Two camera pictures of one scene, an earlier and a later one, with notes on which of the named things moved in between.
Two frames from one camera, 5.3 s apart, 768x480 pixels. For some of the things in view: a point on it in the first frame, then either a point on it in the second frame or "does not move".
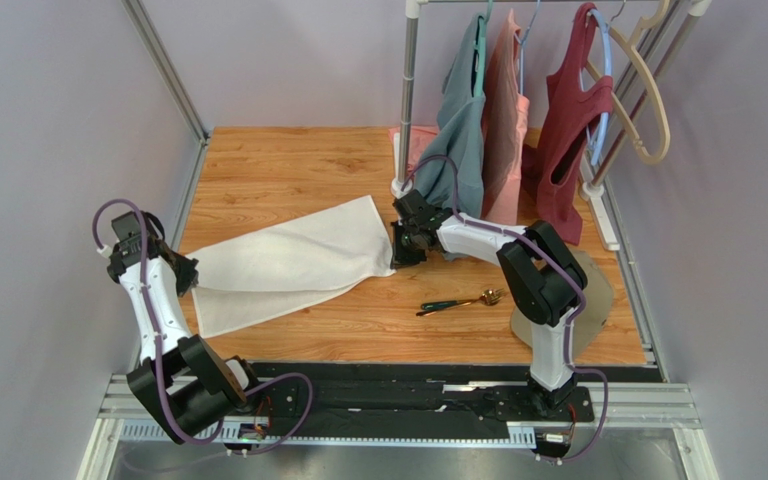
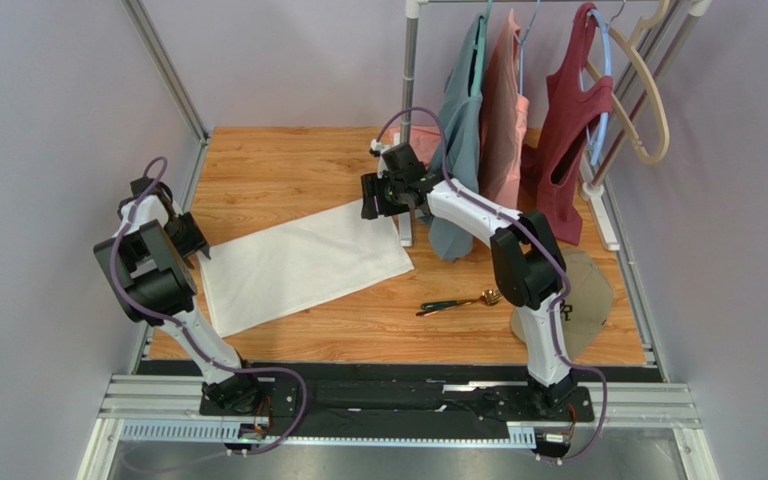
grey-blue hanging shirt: x=449 y=172 does not move
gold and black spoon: x=490 y=297 does not move
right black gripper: x=399 y=246 to x=369 y=197
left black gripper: x=188 y=276 to x=196 y=240
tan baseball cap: x=594 y=307 does not move
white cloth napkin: x=291 y=267 does not move
